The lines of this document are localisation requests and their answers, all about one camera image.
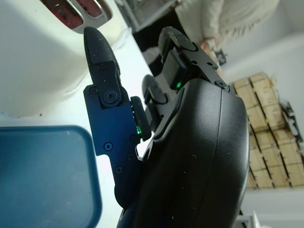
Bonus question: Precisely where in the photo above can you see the person's bare hand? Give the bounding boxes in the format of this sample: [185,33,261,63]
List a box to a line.
[200,35,223,69]

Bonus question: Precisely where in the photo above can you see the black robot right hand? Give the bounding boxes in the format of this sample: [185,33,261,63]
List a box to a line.
[82,26,250,228]

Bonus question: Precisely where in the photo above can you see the person in white jacket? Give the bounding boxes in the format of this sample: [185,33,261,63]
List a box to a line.
[175,0,281,50]

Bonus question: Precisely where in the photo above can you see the white two-slot toaster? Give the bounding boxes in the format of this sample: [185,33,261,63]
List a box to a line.
[0,0,124,118]

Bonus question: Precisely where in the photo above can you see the stacked cardboard boxes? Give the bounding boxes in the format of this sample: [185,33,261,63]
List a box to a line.
[232,72,304,190]

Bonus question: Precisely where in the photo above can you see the black object on floor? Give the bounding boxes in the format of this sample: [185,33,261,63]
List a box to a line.
[280,101,300,144]

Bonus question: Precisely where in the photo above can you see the dark blue rectangular tray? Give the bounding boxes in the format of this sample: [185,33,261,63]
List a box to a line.
[0,125,103,228]

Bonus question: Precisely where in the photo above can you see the grey metal table frame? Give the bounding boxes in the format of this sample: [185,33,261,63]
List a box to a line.
[123,0,179,32]

